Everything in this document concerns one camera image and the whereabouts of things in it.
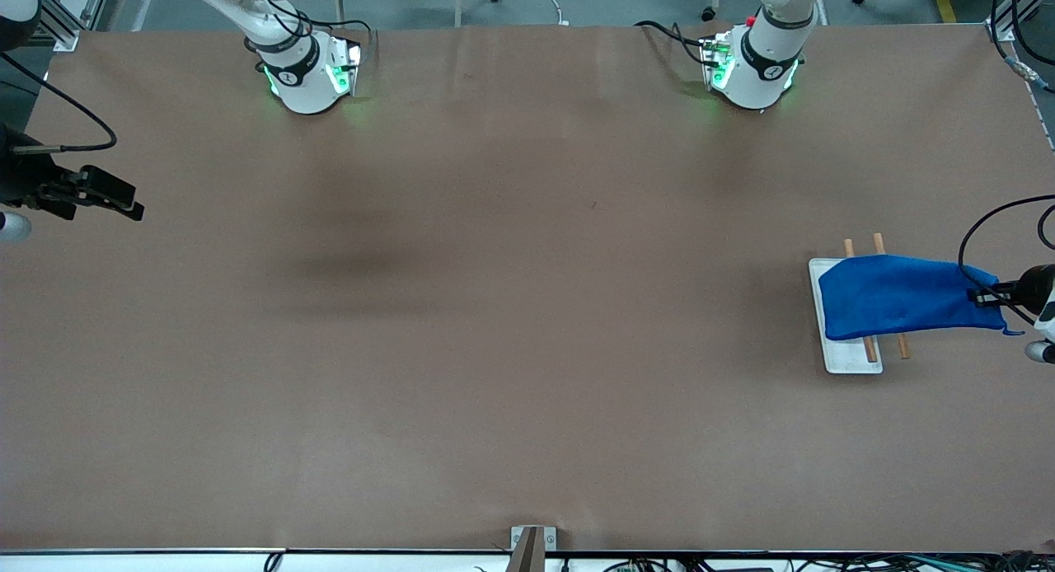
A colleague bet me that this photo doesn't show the brown camera mount post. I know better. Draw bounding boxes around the brown camera mount post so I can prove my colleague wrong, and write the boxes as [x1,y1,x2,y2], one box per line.
[504,528,546,572]

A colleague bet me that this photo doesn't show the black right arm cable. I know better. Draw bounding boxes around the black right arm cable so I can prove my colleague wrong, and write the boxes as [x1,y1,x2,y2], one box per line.
[0,51,118,154]

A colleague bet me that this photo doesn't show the blue cloth towel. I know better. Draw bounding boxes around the blue cloth towel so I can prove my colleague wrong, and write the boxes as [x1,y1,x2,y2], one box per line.
[818,255,1025,342]

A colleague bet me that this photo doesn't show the black base power cable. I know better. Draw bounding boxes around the black base power cable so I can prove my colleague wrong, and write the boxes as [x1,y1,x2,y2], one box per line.
[326,18,378,62]
[635,20,718,68]

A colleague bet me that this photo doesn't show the grey metal mounting bracket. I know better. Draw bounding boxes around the grey metal mounting bracket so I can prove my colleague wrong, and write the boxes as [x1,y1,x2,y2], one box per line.
[510,526,558,552]

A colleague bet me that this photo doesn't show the white towel rack wooden rods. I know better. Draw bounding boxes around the white towel rack wooden rods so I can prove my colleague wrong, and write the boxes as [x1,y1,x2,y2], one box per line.
[808,234,912,375]

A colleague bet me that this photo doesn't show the aluminium frame post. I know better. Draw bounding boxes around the aluminium frame post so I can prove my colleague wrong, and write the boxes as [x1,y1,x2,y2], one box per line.
[985,0,1055,41]
[37,0,79,52]

